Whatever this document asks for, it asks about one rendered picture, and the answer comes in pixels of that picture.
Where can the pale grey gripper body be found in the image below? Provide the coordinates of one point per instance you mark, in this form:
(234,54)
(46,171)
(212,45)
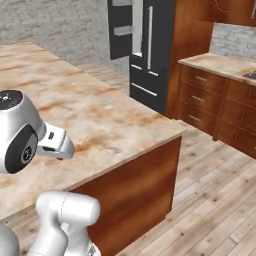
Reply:
(66,149)

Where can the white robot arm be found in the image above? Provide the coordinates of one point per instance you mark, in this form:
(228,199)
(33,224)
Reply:
(20,123)

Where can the brown wooden island counter base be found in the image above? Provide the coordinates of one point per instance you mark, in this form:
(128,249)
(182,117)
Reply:
(136,193)

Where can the black fridge drawer front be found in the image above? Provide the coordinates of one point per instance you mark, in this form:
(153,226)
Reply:
(146,100)

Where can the black fridge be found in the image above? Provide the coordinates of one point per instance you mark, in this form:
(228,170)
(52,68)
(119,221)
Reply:
(160,90)

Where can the black fridge door with shelves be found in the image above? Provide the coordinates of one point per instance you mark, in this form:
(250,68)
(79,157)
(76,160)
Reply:
(117,46)

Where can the brown wooden drawer cabinets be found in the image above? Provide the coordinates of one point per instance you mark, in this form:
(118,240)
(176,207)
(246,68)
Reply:
(213,103)

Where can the tall brown wooden cabinet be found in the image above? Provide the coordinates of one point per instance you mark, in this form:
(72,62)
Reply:
(191,30)

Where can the grey sink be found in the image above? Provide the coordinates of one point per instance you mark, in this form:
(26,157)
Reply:
(250,75)

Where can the brown wooden wall cupboard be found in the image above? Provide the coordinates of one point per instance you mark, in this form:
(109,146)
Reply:
(230,11)

